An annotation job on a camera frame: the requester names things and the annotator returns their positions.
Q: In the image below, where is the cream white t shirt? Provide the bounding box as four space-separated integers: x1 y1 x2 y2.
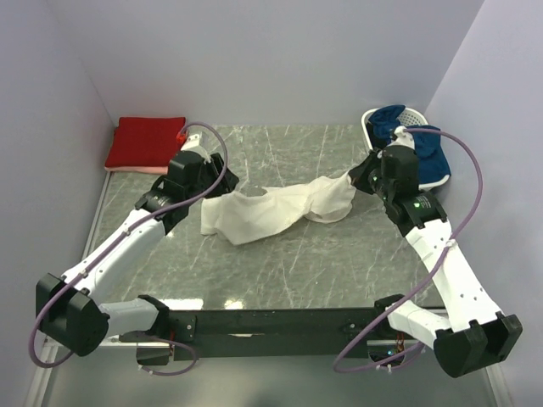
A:
200 174 355 246

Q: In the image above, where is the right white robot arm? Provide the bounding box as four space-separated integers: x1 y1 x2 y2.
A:
349 145 523 377

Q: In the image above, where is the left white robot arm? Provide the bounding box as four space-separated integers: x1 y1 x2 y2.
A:
36 151 238 356

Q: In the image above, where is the folded pink t shirt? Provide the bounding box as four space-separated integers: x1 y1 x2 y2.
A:
104 166 168 176

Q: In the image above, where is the crumpled blue t shirt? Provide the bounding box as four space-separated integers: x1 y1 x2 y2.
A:
367 103 451 186

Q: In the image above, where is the white plastic laundry basket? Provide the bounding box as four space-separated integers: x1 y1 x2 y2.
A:
361 107 451 192

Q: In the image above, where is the folded red t shirt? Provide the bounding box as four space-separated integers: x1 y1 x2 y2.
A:
104 117 187 167

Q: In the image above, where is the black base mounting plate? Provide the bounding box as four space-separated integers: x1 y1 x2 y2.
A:
155 307 381 359

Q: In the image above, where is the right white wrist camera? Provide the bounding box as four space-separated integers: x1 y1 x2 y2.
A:
389 125 415 149

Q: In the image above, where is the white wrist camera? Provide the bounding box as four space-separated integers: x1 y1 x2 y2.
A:
180 132 210 160
389 125 415 149

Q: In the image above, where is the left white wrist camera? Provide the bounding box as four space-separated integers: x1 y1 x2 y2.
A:
180 132 210 160

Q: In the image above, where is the aluminium extrusion rail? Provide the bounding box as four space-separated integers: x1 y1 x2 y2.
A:
40 334 171 353

